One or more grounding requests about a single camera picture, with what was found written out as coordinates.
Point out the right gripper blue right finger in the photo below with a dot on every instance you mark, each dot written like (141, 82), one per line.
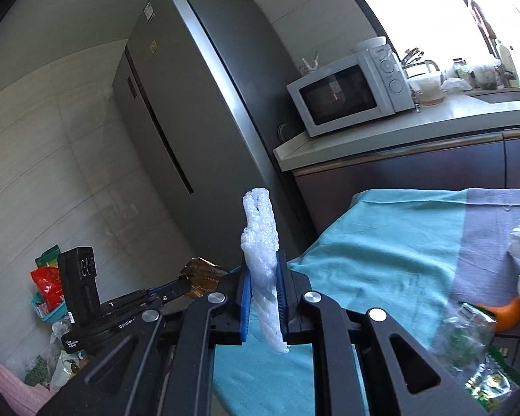
(281, 294)

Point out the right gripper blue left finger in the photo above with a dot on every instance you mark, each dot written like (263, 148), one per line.
(245, 299)

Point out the white foam fruit net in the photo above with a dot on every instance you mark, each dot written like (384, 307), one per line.
(260, 244)

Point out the brown gold wrapper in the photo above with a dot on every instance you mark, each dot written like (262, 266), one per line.
(204, 276)

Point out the clear green plastic wrapper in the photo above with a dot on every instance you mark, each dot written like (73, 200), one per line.
(463, 337)

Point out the orange peel piece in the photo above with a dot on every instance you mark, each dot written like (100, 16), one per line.
(506, 316)

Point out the snoopy green snack packet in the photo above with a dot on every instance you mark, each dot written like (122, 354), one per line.
(493, 381)

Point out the kitchen counter with cabinets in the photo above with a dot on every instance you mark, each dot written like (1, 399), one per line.
(471, 140)

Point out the red snack bag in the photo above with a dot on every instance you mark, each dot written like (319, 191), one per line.
(48, 282)

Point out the teal and grey tablecloth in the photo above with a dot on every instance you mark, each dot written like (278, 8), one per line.
(413, 253)

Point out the grey refrigerator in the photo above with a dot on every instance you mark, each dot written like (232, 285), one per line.
(201, 87)

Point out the white microwave oven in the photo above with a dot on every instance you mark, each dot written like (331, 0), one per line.
(353, 90)

